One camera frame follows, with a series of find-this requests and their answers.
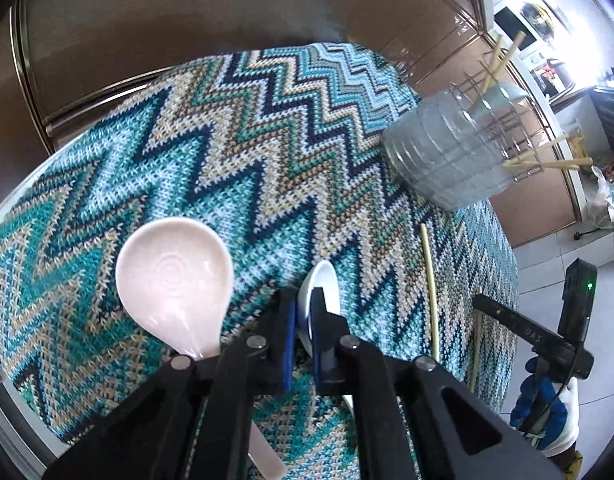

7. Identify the white ceramic spoon small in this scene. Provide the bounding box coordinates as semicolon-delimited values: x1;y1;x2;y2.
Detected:
296;259;356;411

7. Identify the bamboo chopstick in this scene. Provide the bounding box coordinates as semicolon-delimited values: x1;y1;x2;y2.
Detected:
502;157;594;170
420;223;441;361
480;36;502;96
469;30;526;115
505;134;570;166

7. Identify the blue white gloved right hand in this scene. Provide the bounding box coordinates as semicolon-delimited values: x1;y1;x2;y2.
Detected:
510;358;580;458

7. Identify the chevron knitted table cloth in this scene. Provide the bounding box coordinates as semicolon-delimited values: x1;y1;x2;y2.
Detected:
0;44;518;477

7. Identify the white microwave oven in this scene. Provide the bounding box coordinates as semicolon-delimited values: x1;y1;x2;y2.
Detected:
494;2;554;54

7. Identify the wire and plastic utensil holder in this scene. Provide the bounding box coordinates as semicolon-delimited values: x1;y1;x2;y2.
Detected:
381;58;578;213

